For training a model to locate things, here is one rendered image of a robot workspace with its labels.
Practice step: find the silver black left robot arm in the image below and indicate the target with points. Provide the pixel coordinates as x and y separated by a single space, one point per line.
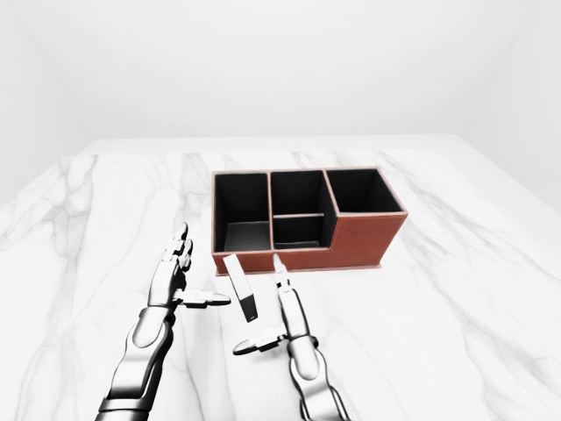
131 364

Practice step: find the red-brown desk caddy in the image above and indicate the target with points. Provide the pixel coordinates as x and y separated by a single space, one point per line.
302 217

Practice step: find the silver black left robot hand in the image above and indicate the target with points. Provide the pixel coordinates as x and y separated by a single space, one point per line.
164 280

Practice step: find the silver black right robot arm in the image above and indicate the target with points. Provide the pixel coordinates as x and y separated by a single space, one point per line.
313 377

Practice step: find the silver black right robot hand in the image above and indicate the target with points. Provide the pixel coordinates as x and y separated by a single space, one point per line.
294 312

